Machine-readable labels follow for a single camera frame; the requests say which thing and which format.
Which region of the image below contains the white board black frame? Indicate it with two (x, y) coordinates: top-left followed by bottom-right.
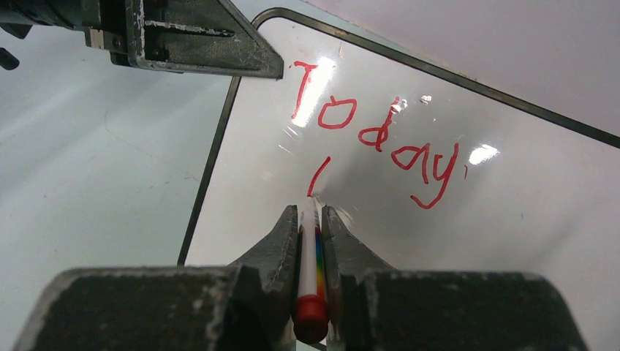
(178, 8), (619, 350)

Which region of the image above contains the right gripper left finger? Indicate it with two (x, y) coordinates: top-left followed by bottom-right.
(14, 205), (298, 350)

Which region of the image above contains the red whiteboard marker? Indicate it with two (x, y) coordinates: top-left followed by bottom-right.
(298, 197), (326, 300)

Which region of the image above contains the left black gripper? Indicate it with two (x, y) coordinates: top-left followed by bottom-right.
(1, 0), (284, 79)

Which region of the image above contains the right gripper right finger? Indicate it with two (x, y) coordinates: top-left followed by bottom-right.
(321, 206), (587, 350)

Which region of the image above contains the red marker cap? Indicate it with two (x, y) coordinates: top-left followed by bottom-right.
(292, 295), (330, 344)

